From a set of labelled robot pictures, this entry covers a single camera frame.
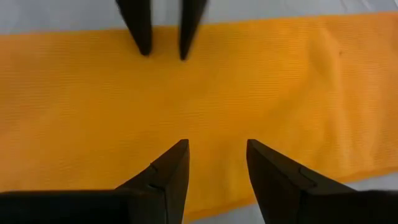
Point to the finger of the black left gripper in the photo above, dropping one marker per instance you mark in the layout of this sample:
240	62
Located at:
190	25
138	25

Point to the orange towel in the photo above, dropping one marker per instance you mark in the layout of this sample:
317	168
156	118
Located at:
199	99

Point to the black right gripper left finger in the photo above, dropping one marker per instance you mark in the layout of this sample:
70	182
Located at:
174	180

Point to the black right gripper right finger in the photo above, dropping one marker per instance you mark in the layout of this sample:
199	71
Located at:
267	180

